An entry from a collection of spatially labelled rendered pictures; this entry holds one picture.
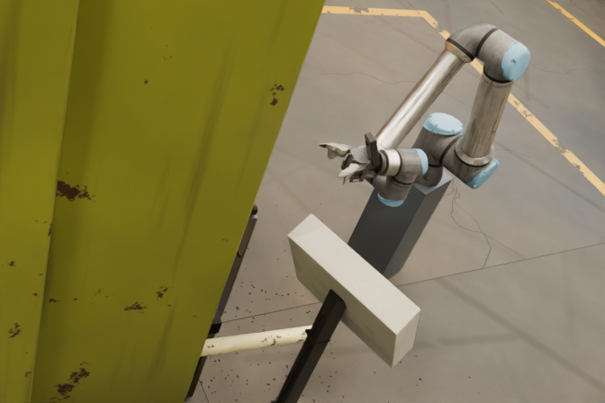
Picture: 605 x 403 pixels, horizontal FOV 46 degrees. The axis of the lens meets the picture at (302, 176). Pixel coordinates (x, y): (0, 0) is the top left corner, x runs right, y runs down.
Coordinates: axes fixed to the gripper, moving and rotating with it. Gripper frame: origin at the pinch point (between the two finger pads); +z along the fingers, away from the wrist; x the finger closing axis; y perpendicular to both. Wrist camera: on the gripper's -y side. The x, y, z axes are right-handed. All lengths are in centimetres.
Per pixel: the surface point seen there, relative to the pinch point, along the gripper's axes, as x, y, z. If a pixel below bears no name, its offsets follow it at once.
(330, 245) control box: -52, -19, 29
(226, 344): -38, 36, 37
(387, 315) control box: -72, -17, 23
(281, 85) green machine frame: -45, -58, 50
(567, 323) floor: -11, 100, -166
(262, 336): -38, 36, 25
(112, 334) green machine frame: -45, 15, 73
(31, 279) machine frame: -55, -19, 94
